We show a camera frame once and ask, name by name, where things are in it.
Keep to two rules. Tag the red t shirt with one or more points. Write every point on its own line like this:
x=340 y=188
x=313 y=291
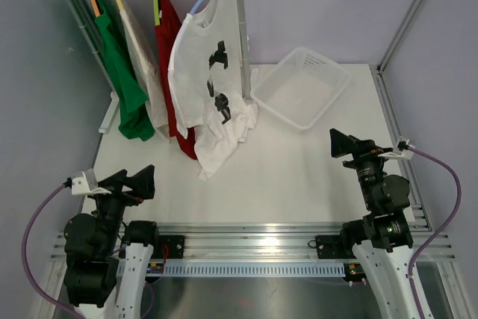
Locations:
x=166 y=34

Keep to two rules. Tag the lime green hanger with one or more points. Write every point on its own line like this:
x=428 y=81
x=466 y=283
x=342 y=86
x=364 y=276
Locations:
x=157 y=12

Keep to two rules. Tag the aluminium frame rail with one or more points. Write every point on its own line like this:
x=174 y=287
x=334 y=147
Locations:
x=287 y=242

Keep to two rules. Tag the green t shirt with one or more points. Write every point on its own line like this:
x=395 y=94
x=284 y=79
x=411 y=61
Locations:
x=134 y=120

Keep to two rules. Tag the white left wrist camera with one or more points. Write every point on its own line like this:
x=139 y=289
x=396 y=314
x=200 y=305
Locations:
x=84 y=183

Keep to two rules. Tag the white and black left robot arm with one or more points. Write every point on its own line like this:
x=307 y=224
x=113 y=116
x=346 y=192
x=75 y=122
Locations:
x=106 y=260

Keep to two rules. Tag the beige t shirt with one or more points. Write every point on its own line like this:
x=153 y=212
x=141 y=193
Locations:
x=146 y=71

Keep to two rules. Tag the orange hanger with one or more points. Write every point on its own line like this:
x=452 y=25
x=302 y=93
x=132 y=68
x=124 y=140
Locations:
x=95 y=8

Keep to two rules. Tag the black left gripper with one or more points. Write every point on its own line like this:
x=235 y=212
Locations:
x=142 y=183

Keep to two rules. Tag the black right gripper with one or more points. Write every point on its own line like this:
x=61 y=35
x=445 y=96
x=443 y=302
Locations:
x=362 y=150

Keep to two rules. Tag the aluminium corner post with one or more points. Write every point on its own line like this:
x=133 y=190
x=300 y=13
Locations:
x=400 y=34

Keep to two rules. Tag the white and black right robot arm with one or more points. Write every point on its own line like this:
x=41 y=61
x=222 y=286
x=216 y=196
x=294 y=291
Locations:
x=382 y=241

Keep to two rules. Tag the white printed t shirt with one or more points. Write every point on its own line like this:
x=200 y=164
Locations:
x=207 y=87

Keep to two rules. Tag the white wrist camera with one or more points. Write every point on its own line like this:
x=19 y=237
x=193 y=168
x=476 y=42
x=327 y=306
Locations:
x=84 y=183
x=403 y=151

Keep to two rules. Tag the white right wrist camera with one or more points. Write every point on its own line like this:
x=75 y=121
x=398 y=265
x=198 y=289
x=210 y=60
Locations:
x=403 y=151

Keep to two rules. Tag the white slotted cable duct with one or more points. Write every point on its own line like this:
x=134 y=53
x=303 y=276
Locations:
x=248 y=270

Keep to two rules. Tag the white plastic basket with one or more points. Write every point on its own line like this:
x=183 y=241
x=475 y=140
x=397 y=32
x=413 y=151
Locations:
x=301 y=88

